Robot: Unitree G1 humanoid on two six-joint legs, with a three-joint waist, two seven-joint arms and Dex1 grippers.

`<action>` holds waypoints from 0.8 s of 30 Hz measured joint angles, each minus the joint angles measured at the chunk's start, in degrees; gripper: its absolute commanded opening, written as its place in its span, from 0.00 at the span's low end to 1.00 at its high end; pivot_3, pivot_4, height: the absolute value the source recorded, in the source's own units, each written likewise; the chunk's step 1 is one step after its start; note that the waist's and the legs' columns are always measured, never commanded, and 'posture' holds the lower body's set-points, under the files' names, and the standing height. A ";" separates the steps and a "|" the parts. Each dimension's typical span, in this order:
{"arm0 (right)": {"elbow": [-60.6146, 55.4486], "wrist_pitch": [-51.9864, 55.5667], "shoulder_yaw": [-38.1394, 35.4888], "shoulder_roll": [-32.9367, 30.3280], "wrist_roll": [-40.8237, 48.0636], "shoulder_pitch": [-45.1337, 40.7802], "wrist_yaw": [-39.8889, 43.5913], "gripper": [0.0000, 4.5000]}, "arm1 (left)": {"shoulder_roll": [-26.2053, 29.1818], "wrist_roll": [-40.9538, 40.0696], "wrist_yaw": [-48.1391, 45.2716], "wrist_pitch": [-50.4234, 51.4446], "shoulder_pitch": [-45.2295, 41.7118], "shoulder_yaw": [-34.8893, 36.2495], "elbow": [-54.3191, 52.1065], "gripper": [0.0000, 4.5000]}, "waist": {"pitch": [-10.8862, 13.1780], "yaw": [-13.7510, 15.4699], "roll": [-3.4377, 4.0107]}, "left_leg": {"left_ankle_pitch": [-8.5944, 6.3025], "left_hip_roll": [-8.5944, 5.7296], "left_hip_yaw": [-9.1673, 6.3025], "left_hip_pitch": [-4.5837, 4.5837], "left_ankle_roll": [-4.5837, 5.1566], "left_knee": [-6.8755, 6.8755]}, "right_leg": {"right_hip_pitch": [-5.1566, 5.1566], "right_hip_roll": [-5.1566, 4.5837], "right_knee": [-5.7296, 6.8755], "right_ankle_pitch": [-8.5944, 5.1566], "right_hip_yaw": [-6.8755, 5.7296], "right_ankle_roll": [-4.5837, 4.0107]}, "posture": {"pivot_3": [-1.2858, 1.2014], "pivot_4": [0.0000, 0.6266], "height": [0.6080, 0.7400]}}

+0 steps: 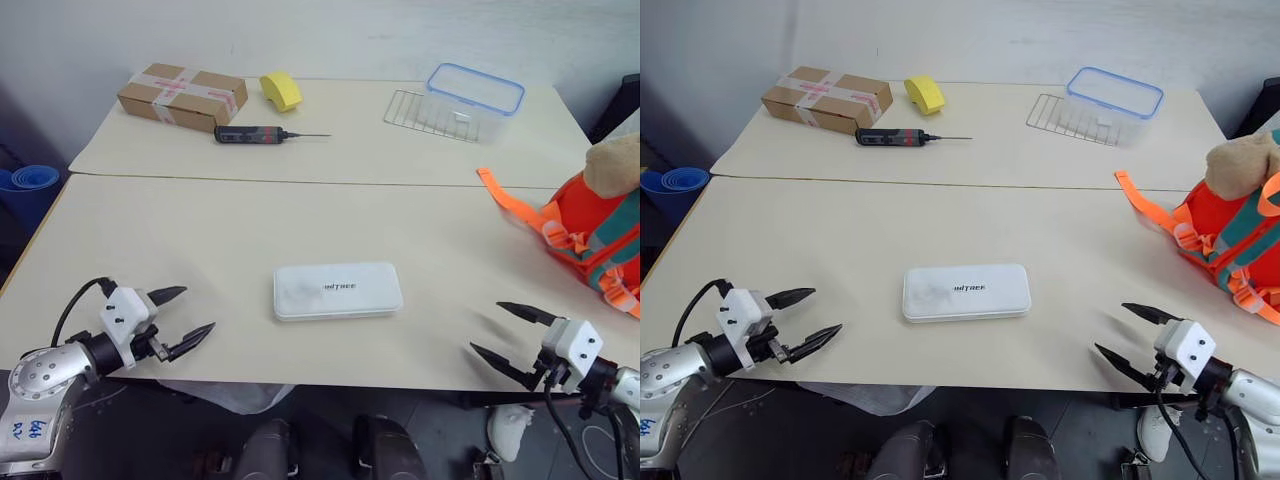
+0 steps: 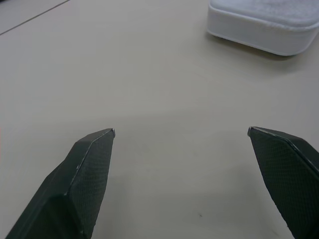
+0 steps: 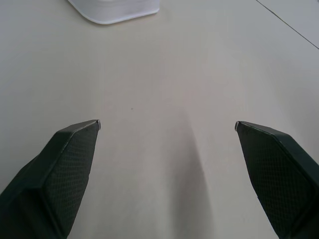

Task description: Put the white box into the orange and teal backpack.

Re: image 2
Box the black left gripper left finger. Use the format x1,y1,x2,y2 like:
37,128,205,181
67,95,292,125
5,128,116,239

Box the white plastic container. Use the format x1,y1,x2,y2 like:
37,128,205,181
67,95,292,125
206,0,319,56

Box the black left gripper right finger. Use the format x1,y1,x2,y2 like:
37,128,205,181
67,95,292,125
247,126,319,239

